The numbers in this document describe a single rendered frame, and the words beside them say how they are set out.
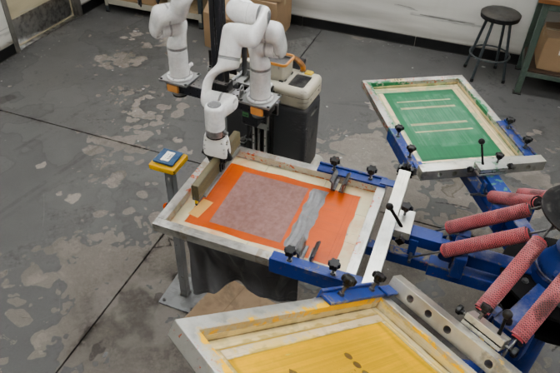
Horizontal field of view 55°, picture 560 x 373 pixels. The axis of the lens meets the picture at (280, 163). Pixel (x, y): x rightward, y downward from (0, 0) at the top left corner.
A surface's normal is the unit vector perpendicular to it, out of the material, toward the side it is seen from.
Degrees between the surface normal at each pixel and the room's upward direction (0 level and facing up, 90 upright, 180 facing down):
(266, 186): 0
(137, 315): 0
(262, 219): 0
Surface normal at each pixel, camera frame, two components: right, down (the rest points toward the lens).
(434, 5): -0.36, 0.57
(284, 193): 0.03, -0.79
